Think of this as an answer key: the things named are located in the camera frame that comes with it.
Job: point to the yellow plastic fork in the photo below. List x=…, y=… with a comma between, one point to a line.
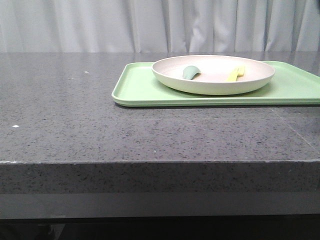
x=237, y=72

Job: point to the round beige plate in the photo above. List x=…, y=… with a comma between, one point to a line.
x=214, y=71

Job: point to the white pleated curtain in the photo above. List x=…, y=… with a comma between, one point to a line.
x=156, y=26

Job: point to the light green serving tray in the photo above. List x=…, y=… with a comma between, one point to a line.
x=138, y=87

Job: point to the pale green plastic spoon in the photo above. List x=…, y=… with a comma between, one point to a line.
x=189, y=72

